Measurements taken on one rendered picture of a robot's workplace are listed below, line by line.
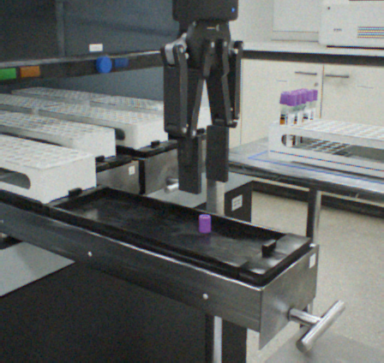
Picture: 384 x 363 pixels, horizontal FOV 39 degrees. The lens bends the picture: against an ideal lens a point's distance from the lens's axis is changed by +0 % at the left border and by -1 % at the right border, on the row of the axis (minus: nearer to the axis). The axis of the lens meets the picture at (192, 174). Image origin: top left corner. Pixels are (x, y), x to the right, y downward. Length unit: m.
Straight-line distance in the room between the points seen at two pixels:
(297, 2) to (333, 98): 0.98
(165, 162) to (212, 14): 0.51
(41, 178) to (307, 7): 3.15
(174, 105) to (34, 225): 0.29
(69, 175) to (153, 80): 0.62
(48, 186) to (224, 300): 0.31
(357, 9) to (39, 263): 2.38
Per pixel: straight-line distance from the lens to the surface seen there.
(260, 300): 0.55
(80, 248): 0.71
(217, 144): 0.67
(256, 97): 3.24
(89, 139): 0.95
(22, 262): 0.86
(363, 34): 2.96
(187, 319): 1.26
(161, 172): 1.05
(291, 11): 3.81
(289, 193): 3.31
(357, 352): 1.43
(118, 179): 0.96
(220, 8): 0.60
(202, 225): 0.67
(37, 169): 0.76
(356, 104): 2.98
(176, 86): 0.58
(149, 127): 1.06
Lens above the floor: 1.06
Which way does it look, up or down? 16 degrees down
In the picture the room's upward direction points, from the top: straight up
